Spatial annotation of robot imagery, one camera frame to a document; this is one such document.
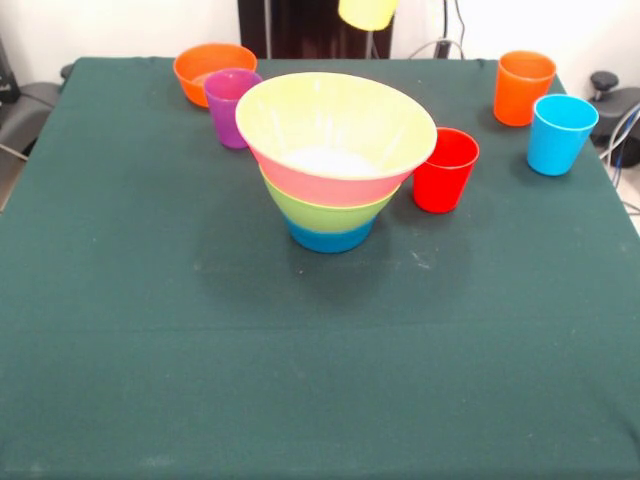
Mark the blue bowl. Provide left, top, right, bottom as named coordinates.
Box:
left=282, top=212, right=379, bottom=254

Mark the green bowl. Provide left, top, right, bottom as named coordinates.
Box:
left=259, top=172, right=396, bottom=235

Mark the large pink bowl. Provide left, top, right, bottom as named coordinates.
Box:
left=249, top=144, right=416, bottom=209

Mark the large orange bowl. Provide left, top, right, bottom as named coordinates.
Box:
left=234, top=71, right=439, bottom=181

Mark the purple cup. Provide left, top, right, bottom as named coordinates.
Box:
left=203, top=68, right=264, bottom=150

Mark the yellow cup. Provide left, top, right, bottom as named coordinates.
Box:
left=338, top=0, right=400, bottom=31

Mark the red cup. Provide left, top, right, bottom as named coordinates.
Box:
left=412, top=127, right=481, bottom=215

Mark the dark green table cloth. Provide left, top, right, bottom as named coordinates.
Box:
left=0, top=55, right=640, bottom=480

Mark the small dark orange bowl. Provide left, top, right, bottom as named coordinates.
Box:
left=173, top=42, right=259, bottom=109

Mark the orange cup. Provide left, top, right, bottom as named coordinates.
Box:
left=493, top=49, right=558, bottom=128

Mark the blue cup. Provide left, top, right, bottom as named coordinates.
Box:
left=526, top=94, right=600, bottom=177

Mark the black round base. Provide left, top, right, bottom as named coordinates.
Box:
left=0, top=82, right=61, bottom=146
left=592, top=87, right=640, bottom=169

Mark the black equipment box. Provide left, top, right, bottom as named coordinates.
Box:
left=0, top=34, right=21, bottom=101

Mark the black hanging cable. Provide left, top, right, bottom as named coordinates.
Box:
left=452, top=0, right=469, bottom=59

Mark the white cable bundle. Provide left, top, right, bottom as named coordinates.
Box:
left=598, top=102, right=640, bottom=171

